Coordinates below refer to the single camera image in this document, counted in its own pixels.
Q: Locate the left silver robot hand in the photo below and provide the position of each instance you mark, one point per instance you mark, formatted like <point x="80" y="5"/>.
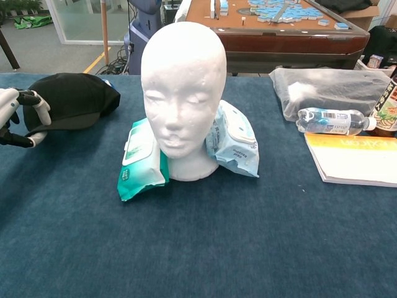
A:
<point x="7" y="99"/>

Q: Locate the black baseball cap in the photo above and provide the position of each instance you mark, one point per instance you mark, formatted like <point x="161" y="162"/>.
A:
<point x="74" y="99"/>

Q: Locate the white foam mannequin head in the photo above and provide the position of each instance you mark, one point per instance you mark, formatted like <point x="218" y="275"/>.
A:
<point x="183" y="93"/>

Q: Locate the dark slanted table leg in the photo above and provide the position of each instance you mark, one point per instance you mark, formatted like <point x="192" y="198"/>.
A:
<point x="9" y="49"/>

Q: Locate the green bag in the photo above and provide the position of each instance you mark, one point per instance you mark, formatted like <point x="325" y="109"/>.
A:
<point x="32" y="22"/>

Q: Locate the white framed glass partition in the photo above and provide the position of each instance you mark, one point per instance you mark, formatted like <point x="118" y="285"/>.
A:
<point x="80" y="38"/>

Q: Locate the wooden pole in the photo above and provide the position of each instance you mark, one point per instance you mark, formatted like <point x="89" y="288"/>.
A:
<point x="105" y="31"/>

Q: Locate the blue grey machine base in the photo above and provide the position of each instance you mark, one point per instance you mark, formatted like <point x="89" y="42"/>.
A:
<point x="138" y="40"/>

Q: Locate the green wet wipes pack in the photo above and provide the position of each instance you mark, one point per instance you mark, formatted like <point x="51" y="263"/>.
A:
<point x="139" y="164"/>

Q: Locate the white mahjong tile rack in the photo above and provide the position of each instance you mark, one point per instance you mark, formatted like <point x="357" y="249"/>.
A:
<point x="213" y="8"/>

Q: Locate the light blue wet wipes pack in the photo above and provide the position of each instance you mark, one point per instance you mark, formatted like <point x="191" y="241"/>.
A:
<point x="235" y="146"/>

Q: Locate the blue carpet table mat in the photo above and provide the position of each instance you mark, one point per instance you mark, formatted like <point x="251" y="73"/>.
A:
<point x="198" y="248"/>

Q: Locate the brown mahjong table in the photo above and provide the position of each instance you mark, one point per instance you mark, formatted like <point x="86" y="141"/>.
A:
<point x="279" y="46"/>

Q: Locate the clear bag with black garment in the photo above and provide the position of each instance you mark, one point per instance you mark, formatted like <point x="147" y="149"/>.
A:
<point x="328" y="90"/>

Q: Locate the clear plastic water bottle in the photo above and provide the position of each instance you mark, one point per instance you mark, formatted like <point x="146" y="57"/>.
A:
<point x="332" y="121"/>

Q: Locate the blue mahjong tile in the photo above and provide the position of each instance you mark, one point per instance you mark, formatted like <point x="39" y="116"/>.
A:
<point x="323" y="22"/>
<point x="341" y="26"/>

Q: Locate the black cloth on mahjong table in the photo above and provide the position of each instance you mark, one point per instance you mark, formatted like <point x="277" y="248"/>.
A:
<point x="341" y="5"/>

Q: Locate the white orange notebook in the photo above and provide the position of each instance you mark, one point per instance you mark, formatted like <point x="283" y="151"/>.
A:
<point x="356" y="161"/>

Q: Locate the brown cardboard box flap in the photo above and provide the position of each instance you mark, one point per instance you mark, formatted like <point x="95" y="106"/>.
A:
<point x="361" y="17"/>

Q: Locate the small printed carton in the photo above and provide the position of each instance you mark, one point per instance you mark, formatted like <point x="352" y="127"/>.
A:
<point x="374" y="61"/>

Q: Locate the dark sauce bottle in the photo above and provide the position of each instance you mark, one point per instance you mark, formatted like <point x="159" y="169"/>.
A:
<point x="387" y="115"/>

